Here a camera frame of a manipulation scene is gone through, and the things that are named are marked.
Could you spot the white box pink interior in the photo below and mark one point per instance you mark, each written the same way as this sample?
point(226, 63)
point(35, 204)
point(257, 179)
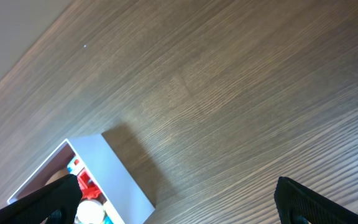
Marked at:
point(121, 197)

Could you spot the brown plush toy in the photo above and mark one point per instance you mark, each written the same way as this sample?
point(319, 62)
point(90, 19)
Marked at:
point(59, 174)

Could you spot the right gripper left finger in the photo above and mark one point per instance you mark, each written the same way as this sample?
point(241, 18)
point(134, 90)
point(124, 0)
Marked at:
point(56, 202)

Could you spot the wooden pig rattle drum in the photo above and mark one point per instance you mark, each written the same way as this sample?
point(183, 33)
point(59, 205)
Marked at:
point(90, 212)

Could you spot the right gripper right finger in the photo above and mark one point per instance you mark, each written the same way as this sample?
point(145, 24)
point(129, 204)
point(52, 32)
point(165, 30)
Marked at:
point(296, 204)

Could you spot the red toy fire truck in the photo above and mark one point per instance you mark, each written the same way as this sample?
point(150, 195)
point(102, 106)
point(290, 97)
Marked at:
point(89, 189)

